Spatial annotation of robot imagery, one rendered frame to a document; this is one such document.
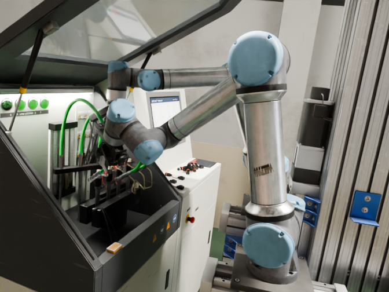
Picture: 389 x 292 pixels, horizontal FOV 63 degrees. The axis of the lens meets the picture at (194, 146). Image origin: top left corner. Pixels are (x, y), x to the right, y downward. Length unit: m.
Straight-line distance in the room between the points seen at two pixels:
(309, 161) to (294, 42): 1.98
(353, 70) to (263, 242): 0.56
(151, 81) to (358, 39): 0.64
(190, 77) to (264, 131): 0.52
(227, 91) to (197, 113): 0.11
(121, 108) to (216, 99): 0.26
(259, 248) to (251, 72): 0.39
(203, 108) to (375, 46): 0.51
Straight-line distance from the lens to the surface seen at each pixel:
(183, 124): 0.95
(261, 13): 3.26
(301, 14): 3.05
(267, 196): 0.76
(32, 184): 1.14
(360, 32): 1.05
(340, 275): 1.21
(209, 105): 0.91
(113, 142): 0.99
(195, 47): 3.27
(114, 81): 1.27
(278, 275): 0.96
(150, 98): 1.83
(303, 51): 3.01
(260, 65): 0.70
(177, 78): 1.17
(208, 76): 1.20
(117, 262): 1.20
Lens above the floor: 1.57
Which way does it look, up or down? 12 degrees down
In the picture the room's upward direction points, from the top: 6 degrees clockwise
